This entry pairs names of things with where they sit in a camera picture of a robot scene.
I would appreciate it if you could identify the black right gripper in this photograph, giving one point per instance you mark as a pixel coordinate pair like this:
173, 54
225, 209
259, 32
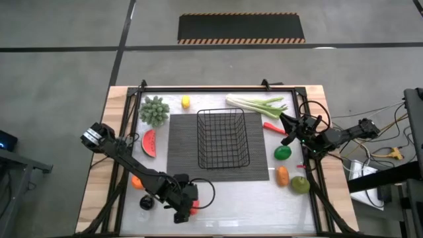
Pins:
305, 130

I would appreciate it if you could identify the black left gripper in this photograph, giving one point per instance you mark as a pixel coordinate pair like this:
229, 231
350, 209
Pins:
181, 195

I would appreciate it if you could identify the thin red chili pepper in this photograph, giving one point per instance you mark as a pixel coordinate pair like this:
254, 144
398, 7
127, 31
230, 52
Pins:
272, 127

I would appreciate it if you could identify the dark round fruit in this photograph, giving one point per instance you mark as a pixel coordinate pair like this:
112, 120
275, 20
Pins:
146, 202

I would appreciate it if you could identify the green onion bunch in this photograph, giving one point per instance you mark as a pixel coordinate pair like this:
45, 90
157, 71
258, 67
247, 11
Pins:
251, 104

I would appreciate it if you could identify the round orange fruit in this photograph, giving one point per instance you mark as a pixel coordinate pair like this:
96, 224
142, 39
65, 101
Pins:
136, 183

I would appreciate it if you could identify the green pear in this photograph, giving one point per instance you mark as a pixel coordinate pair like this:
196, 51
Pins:
300, 185

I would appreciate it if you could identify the watermelon slice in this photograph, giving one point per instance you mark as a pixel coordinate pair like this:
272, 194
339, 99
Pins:
149, 143

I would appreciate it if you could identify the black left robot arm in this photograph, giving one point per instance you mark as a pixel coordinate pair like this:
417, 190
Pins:
132, 162

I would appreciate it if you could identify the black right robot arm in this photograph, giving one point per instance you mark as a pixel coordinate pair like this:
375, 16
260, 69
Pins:
347, 134

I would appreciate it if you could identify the small red clip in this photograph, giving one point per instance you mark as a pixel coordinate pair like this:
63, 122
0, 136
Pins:
300, 166

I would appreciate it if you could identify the grey woven placemat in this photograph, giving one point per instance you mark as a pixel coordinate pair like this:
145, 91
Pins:
181, 148

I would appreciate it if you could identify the white power box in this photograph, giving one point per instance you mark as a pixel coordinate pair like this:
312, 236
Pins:
358, 168

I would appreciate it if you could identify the black side desk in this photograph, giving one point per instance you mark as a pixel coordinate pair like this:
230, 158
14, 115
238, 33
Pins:
380, 176

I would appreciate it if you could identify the yellow power plug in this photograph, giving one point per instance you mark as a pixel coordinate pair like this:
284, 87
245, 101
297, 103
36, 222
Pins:
395, 153

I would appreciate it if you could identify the potted green succulent plant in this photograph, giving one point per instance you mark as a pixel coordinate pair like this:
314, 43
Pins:
153, 110

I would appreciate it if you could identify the black hazard-striped floor mat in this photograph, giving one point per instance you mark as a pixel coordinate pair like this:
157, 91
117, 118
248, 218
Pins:
241, 28

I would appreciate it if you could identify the grey metal stand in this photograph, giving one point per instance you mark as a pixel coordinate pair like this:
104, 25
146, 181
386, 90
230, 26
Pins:
23, 162

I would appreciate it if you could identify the black box with blue light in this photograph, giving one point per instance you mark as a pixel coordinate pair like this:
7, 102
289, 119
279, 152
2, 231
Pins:
6, 142

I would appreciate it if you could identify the black metal table frame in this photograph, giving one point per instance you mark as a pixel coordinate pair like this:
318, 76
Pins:
215, 89

